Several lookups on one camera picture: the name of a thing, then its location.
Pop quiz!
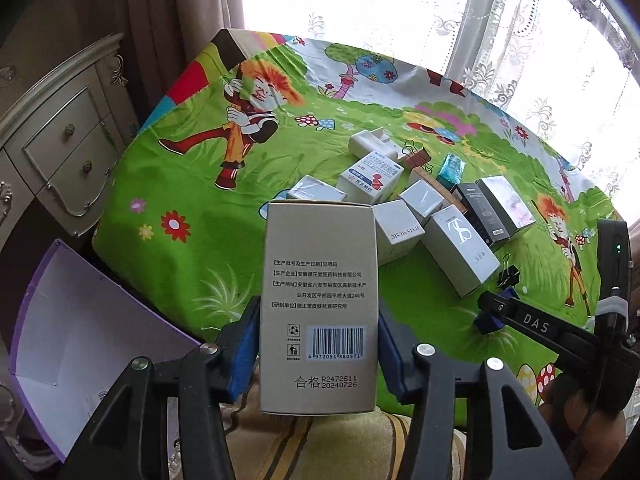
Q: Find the white square carton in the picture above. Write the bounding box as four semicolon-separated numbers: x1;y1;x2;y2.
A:
372;200;426;267

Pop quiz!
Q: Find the beige box with barcode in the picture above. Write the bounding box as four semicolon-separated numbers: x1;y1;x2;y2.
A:
259;200;379;416

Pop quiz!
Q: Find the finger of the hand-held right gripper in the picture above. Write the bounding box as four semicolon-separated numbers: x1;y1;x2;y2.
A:
475;290;601;361
492;284;523;307

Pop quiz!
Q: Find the green cartoon printed tablecloth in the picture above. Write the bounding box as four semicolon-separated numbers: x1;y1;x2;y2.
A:
91;29;618;413

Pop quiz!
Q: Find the striped beige cloth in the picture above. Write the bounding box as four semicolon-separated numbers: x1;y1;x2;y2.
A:
220;400;461;480

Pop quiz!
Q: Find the black box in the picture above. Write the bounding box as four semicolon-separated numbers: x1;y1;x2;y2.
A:
454;182;511;252

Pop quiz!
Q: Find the teal foil packet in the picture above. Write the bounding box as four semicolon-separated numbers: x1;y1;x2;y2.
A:
436;154;467;187

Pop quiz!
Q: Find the white lace curtain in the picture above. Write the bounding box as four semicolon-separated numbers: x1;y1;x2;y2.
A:
240;0;640;201

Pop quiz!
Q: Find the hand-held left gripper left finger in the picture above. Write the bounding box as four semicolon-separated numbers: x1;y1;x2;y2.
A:
57;296;262;480

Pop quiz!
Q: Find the holographic silver box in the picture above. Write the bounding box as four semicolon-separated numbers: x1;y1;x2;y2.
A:
475;175;536;238

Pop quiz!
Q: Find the brown binder clip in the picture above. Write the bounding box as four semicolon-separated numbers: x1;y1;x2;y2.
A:
400;140;433;168

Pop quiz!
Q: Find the white and blue medicine box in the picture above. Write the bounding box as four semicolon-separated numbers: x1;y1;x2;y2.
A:
337;152;405;206

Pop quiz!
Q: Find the person's right hand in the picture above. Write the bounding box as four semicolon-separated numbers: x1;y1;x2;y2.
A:
542;372;628;466

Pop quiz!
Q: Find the black binder clip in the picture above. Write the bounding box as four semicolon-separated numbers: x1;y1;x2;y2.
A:
497;255;522;291

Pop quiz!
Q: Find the white plastic holder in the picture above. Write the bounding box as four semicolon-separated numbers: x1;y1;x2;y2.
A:
348;126;401;167

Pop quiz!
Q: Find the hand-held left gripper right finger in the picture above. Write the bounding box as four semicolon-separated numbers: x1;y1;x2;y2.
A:
376;305;576;480

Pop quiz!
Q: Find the purple and white storage box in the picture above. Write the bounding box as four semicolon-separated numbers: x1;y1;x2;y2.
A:
9;239;201;463

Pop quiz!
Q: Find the cream carved dresser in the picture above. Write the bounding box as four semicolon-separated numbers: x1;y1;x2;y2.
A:
0;32;141;256

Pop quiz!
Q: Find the brown curtain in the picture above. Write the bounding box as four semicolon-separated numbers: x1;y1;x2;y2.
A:
75;0;246;131

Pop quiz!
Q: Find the silver box with emblem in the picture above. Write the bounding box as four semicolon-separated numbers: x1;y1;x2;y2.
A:
421;206;501;298

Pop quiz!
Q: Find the small silver box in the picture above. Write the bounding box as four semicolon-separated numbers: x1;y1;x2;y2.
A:
286;175;347;205

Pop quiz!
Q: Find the small white box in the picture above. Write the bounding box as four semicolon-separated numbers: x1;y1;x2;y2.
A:
400;180;451;226

